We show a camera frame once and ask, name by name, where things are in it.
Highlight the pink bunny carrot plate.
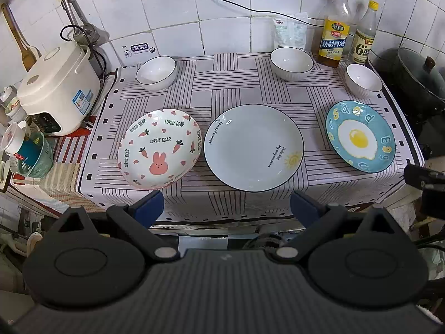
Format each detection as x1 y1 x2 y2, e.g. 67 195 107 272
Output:
118 109 202 190

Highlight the blue fried egg plate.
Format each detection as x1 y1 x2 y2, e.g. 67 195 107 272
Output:
325 100 396 173

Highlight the white plate with sun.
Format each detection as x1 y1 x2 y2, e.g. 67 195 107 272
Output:
204 104 304 192

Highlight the small white bowl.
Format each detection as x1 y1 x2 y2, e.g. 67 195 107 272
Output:
345 63 382 99

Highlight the black wok with lid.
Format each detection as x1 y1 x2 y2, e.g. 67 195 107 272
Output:
370 47 444 156

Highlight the green cup basket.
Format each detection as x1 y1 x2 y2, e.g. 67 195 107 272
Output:
17 132 54 178

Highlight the white rice cooker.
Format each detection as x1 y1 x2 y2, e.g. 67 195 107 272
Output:
17 41 100 136

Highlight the striped table cloth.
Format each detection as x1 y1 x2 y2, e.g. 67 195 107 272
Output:
78 53 425 224

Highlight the vinegar bottle yellow cap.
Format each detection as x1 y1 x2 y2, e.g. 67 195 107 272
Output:
348 0 379 65

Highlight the cooking wine bottle yellow label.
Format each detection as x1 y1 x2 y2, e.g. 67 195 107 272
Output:
318 0 352 68

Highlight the white plastic bag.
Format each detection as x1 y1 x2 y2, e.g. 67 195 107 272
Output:
272 12 308 49

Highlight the wooden spatula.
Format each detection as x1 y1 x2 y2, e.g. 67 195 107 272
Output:
1 3 41 72

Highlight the hanging metal utensil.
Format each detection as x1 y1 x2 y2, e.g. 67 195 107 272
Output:
58 0 100 45

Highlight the black power cable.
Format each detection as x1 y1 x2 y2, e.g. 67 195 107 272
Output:
199 0 326 29

